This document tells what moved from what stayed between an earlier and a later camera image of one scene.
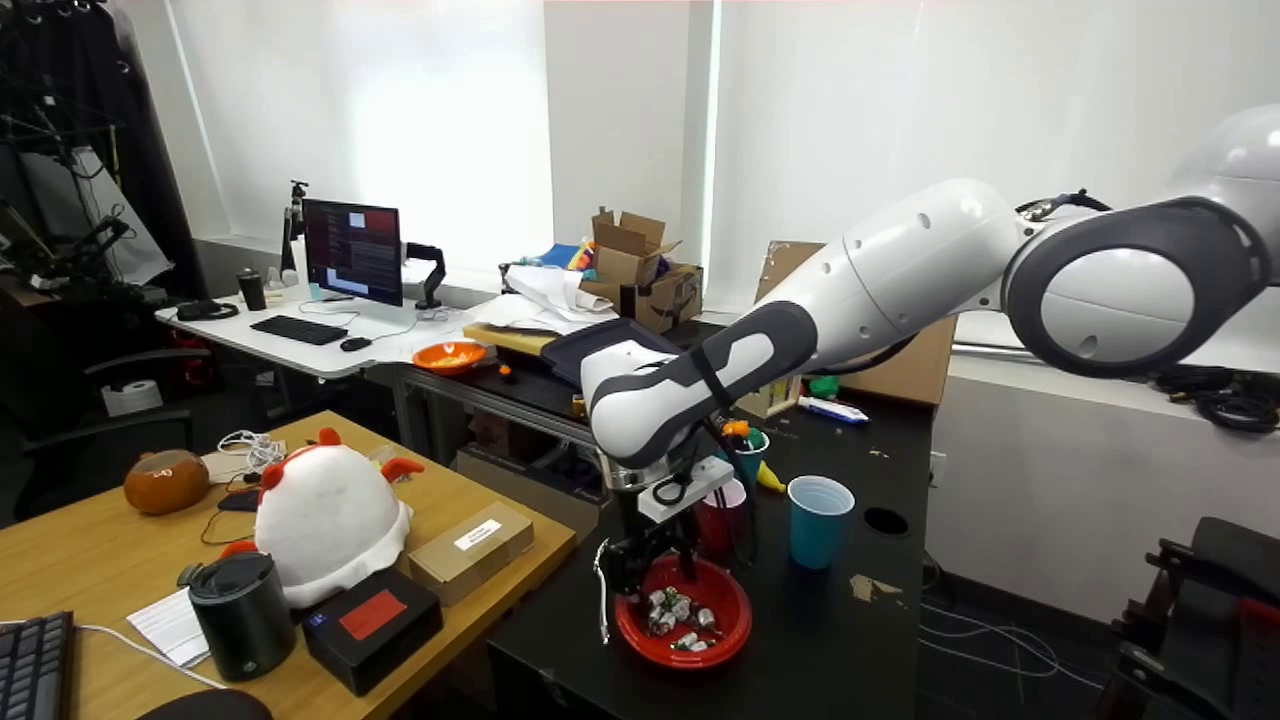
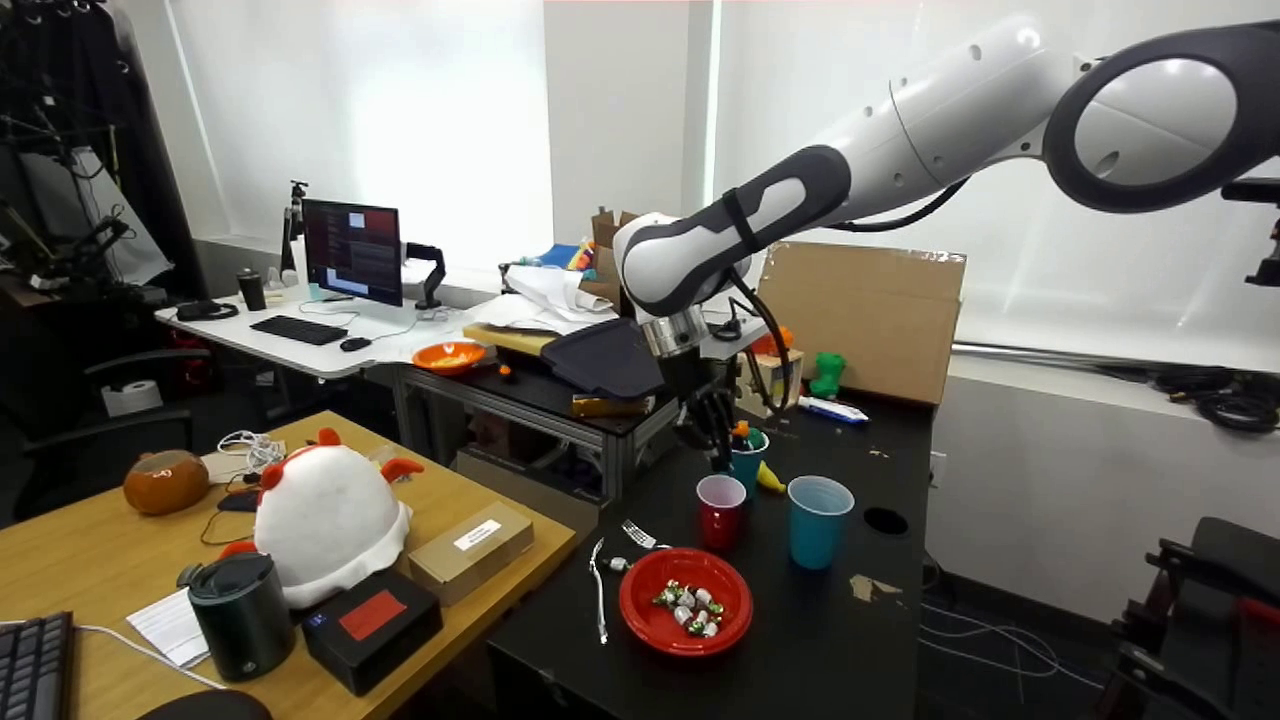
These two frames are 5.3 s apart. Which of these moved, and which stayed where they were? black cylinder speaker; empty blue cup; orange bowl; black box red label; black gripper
Moved: black gripper
Stayed: empty blue cup; black cylinder speaker; black box red label; orange bowl
